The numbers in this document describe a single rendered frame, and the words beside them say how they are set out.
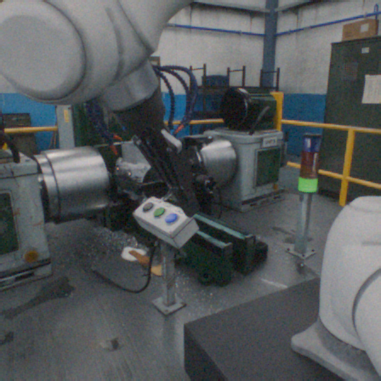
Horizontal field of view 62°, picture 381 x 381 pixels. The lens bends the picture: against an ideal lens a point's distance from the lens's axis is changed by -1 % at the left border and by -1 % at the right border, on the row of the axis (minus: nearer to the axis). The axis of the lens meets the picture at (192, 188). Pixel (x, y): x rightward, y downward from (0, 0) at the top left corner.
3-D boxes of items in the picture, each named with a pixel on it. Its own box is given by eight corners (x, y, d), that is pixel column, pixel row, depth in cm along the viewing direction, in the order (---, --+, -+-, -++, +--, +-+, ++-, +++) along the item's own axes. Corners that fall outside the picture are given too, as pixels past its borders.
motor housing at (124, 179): (114, 198, 135) (111, 153, 129) (153, 190, 146) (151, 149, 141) (139, 211, 120) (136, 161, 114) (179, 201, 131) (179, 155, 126)
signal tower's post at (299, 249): (284, 251, 115) (294, 133, 103) (297, 245, 120) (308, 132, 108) (304, 259, 109) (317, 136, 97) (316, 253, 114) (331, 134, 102)
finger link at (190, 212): (184, 179, 58) (187, 179, 57) (198, 207, 62) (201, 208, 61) (173, 189, 57) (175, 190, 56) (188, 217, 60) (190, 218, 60)
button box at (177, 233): (139, 226, 85) (130, 212, 82) (159, 209, 88) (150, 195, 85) (179, 250, 72) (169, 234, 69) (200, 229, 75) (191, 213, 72)
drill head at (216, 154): (156, 189, 150) (154, 134, 143) (219, 175, 175) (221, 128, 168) (190, 202, 132) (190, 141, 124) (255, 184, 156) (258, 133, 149)
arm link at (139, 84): (124, 51, 50) (141, 86, 54) (76, 79, 47) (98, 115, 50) (156, 44, 44) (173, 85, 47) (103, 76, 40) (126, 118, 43)
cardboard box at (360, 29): (340, 43, 400) (342, 24, 394) (358, 44, 410) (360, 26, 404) (367, 38, 364) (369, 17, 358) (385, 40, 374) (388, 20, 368)
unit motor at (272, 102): (214, 173, 168) (216, 88, 156) (256, 164, 188) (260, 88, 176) (253, 183, 149) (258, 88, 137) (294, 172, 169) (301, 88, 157)
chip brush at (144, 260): (124, 254, 113) (124, 252, 113) (136, 249, 116) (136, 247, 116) (159, 278, 98) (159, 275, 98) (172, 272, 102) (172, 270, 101)
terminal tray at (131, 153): (121, 161, 133) (120, 144, 131) (144, 158, 139) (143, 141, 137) (135, 166, 124) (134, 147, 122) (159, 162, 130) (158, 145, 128)
